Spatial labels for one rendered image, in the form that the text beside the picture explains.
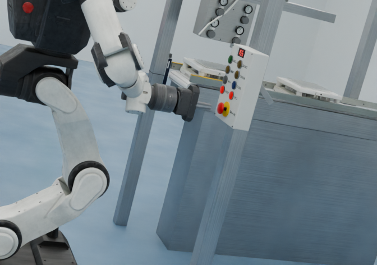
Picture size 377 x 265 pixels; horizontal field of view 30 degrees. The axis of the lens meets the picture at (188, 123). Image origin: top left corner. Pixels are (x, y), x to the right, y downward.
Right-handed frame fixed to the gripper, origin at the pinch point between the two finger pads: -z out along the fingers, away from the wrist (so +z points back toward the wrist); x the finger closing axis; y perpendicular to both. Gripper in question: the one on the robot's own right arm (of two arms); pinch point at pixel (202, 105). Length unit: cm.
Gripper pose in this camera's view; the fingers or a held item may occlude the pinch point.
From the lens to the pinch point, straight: 234.8
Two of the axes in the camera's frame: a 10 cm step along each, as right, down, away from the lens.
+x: 2.5, -9.5, -2.1
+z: -9.1, -1.5, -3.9
